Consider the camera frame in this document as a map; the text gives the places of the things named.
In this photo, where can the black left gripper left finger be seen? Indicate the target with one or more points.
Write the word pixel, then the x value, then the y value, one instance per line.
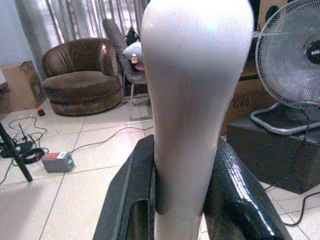
pixel 126 197

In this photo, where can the black speaker box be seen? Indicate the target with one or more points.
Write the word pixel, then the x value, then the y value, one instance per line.
pixel 275 155

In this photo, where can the black tripod leg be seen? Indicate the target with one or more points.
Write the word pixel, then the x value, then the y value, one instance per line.
pixel 13 152

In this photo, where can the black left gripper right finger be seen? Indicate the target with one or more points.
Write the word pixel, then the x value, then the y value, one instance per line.
pixel 240 197

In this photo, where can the grey box with red label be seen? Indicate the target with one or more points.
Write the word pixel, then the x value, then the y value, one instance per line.
pixel 58 162

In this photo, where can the grey metal-legged chair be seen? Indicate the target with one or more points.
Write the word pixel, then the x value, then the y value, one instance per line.
pixel 125 60

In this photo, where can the white pillow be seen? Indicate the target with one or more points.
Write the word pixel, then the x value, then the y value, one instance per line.
pixel 133 51

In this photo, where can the brown round armchair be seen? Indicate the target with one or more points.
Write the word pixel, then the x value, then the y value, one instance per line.
pixel 81 77

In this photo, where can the small orange black device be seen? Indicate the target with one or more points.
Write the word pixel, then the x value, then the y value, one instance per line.
pixel 40 111

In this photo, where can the black router with antennas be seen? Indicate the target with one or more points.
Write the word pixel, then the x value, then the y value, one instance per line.
pixel 23 143

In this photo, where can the brown cardboard panel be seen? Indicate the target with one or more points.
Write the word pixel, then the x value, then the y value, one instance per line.
pixel 18 87

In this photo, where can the grey striped curtain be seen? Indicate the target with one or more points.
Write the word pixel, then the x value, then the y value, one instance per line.
pixel 75 20

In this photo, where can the brown cardboard box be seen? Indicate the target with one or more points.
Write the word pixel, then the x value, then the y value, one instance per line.
pixel 250 97

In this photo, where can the black bag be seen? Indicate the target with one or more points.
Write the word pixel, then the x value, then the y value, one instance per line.
pixel 132 35

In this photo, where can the white floor fan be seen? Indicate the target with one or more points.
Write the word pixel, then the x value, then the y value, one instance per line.
pixel 287 67

